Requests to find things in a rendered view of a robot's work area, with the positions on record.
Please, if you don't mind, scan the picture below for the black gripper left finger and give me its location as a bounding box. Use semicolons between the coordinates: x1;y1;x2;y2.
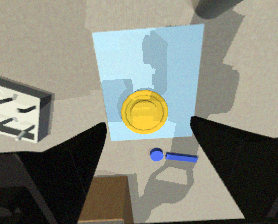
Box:
0;122;107;224

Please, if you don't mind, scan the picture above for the light blue rectangular mat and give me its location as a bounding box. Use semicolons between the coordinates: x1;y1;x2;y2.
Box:
92;24;204;141

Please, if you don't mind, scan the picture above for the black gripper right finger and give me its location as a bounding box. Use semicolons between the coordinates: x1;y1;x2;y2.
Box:
190;116;278;218

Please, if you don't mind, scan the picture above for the white dish rack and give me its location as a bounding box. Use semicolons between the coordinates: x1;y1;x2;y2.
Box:
0;78;52;143

